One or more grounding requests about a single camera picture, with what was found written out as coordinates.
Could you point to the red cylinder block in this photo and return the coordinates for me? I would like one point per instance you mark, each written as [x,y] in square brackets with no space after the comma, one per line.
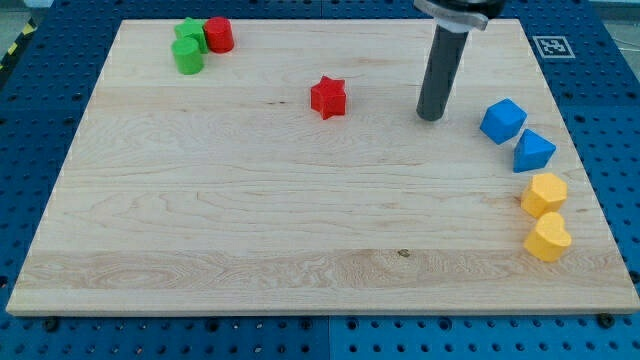
[219,35]

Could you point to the green cylinder block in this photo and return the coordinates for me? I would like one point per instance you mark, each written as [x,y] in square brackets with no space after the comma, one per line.
[187,56]

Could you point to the green star block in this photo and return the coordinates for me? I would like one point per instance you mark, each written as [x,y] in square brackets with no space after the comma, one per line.
[192,28]

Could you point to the blue cube block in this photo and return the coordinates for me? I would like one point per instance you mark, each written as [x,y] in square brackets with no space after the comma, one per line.
[502,121]

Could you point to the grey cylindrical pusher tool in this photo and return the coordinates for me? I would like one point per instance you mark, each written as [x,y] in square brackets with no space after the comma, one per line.
[445,55]

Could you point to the red star block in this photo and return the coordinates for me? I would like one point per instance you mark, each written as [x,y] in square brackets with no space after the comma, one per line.
[328,97]

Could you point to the white fiducial marker tag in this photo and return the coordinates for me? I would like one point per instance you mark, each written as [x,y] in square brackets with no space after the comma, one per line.
[553,47]

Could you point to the light wooden board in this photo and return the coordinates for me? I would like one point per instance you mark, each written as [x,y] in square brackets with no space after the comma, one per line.
[225,194]

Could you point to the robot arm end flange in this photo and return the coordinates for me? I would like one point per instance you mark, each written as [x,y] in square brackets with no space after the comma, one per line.
[460,16]

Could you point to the blue triangle block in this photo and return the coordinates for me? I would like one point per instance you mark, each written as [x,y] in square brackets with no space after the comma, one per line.
[532,152]

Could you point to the yellow heart block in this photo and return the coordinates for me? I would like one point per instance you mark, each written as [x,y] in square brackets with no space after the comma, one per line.
[549,239]

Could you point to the yellow hexagon block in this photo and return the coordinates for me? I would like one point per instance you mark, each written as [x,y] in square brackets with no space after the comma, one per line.
[544,193]

